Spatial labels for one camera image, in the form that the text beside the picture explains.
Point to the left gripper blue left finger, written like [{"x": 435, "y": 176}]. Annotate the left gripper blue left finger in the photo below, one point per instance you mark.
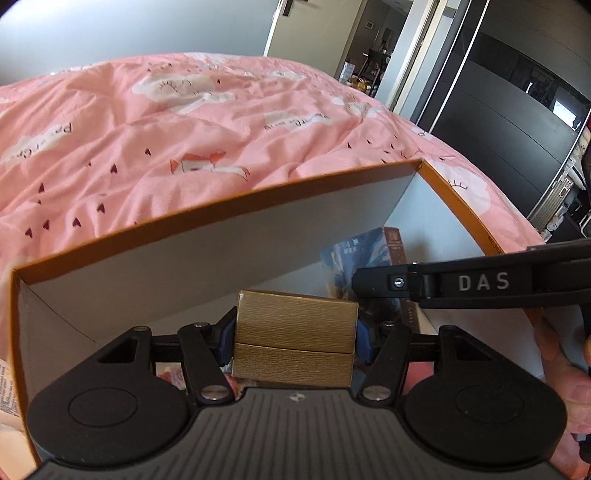
[{"x": 202, "y": 350}]

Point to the orange cardboard box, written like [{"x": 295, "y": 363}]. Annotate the orange cardboard box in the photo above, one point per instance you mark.
[{"x": 187, "y": 267}]

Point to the white cream tube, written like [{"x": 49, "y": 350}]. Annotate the white cream tube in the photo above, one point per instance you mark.
[{"x": 9, "y": 410}]

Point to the gold gift box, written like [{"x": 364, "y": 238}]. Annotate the gold gift box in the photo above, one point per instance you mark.
[{"x": 295, "y": 340}]

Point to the person right hand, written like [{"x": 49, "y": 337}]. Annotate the person right hand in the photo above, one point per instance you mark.
[{"x": 573, "y": 386}]

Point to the dark wardrobe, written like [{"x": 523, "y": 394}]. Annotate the dark wardrobe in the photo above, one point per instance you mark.
[{"x": 511, "y": 91}]

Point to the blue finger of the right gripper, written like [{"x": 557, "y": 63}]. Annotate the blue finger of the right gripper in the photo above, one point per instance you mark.
[{"x": 409, "y": 281}]

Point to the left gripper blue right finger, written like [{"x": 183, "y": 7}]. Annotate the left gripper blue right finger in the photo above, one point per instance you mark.
[{"x": 391, "y": 359}]

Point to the crochet bear with flowers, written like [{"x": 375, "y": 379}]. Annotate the crochet bear with flowers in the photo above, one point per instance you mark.
[{"x": 172, "y": 373}]

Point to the photo card box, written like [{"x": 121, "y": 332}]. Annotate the photo card box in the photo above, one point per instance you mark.
[{"x": 376, "y": 248}]

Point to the white door with handle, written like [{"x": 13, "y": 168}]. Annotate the white door with handle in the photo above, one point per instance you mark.
[{"x": 317, "y": 33}]

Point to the pink bed duvet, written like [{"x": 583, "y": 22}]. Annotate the pink bed duvet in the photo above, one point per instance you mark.
[{"x": 95, "y": 149}]

